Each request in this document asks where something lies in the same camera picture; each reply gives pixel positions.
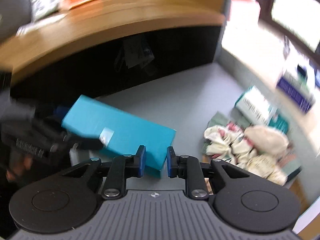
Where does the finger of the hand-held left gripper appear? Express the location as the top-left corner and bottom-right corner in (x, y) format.
(47, 106), (73, 132)
(65, 132), (104, 151)

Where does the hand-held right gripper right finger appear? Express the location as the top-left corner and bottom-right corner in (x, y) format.
(167, 146), (253, 201)

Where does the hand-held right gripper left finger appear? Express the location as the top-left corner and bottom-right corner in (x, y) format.
(59, 145), (147, 201)

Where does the teal box lid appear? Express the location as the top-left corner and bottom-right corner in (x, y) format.
(61, 94), (177, 180)

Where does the grey desktop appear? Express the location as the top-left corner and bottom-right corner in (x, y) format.
(94, 62), (309, 193)

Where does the person's left hand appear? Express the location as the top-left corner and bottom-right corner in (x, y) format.
(5, 153), (33, 182)

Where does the cream floral cloth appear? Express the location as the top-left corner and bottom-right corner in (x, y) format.
(203, 126), (251, 163)

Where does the yellow patterned cloth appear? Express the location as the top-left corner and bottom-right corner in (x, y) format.
(246, 154), (288, 186)

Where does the beige cloth bag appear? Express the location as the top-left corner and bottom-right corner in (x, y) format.
(244, 125), (290, 156)

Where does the teal white packet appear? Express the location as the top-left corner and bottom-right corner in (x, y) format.
(234, 86), (278, 127)

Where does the wooden curved shelf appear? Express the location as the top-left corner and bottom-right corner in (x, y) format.
(0, 0), (227, 90)

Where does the white printed packet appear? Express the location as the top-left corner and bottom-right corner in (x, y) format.
(31, 0), (61, 22)

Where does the stone windowsill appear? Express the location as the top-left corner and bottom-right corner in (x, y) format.
(217, 44), (320, 140)

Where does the purple white glove box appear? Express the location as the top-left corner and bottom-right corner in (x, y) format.
(276, 64), (317, 115)

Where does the dark framed window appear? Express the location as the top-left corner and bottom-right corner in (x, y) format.
(257, 0), (320, 53)

